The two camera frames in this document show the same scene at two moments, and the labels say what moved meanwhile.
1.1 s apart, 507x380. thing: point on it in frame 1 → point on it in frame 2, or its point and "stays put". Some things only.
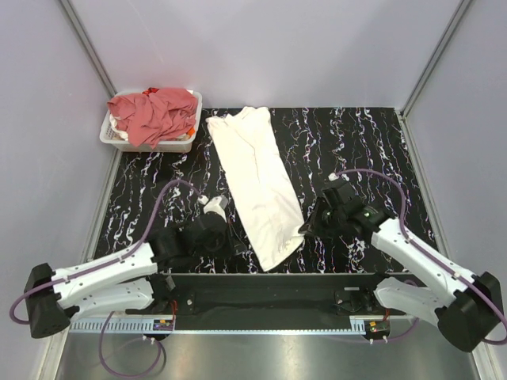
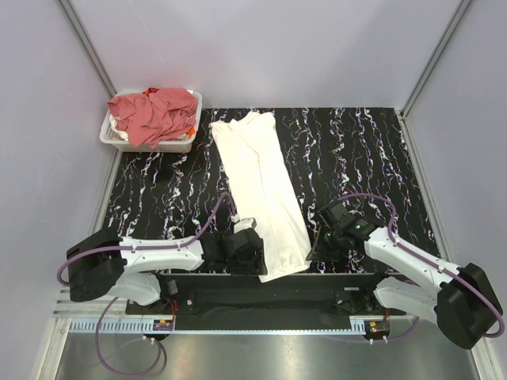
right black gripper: (313, 222) → (318, 252)
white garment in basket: (120, 134) stays put
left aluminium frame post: (89, 47) stays put
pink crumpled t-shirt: (163, 112) stays put
